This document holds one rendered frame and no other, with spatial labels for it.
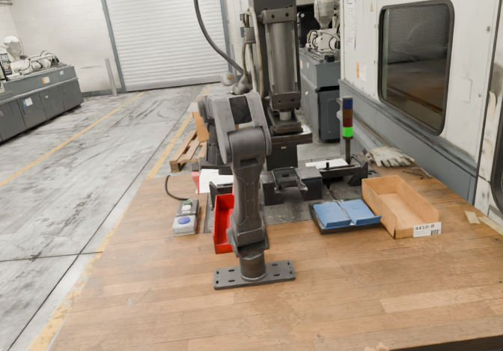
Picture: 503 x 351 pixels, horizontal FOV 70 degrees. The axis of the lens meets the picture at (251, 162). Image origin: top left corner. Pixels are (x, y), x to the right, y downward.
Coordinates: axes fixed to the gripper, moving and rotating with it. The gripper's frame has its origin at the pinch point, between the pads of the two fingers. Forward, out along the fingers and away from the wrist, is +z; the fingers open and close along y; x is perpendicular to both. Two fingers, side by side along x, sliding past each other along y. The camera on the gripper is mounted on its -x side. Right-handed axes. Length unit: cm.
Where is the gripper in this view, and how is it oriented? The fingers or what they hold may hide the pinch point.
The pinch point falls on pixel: (215, 191)
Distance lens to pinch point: 100.7
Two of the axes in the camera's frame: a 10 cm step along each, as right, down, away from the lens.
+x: 1.7, 3.7, -9.1
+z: -0.9, 9.3, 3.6
